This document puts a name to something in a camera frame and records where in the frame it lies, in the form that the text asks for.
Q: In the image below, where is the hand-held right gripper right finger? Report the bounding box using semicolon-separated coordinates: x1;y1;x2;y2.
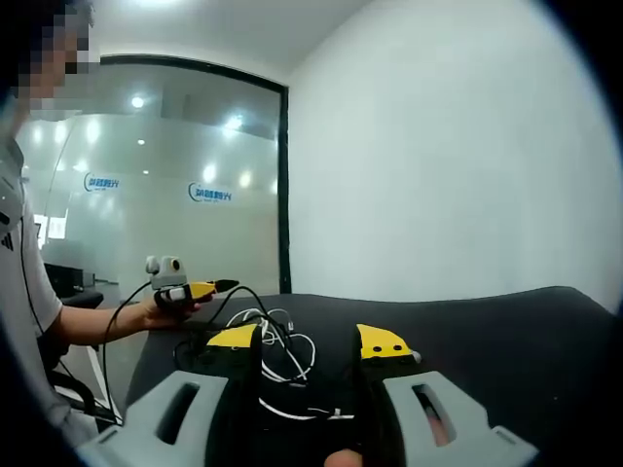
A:
349;322;541;467

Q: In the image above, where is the black wire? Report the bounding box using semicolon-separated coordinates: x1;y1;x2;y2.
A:
172;284;268;374

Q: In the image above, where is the thin black device cable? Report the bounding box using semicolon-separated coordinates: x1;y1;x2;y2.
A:
18;216;44;338

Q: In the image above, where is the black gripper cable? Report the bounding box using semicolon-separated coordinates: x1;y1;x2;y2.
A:
100;279;158;425

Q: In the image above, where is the person's right hand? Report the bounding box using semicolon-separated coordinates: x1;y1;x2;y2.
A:
324;449;362;467

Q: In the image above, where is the person's white shirt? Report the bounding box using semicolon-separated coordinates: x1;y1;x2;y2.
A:
0;138;65;439

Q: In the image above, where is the black office chair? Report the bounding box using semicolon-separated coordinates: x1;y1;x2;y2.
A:
46;335;126;429

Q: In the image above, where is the white wire with plug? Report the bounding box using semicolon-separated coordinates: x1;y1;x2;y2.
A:
257;396;359;422

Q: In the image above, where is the blue logo sticker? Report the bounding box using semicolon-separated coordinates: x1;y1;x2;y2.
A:
187;180;237;206
83;170;128;196

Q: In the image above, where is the person's left hand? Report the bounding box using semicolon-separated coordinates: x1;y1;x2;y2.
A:
142;290;204;333

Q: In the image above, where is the dark desk behind glass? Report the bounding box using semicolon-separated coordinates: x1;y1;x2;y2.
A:
43;262;106;308

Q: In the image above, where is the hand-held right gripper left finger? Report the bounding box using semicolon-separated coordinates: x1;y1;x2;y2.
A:
77;324;267;467

